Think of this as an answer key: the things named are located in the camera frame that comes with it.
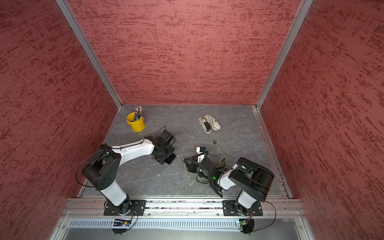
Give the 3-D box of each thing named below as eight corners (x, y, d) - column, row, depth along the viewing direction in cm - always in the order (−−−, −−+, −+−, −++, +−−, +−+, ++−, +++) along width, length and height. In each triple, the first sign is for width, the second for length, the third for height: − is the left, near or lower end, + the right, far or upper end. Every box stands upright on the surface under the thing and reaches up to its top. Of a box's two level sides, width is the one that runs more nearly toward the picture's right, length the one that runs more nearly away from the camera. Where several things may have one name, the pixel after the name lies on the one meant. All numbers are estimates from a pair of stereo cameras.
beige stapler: (206, 134, 106) (207, 130, 102) (198, 120, 115) (198, 116, 111) (210, 133, 107) (211, 129, 103) (202, 118, 115) (202, 115, 112)
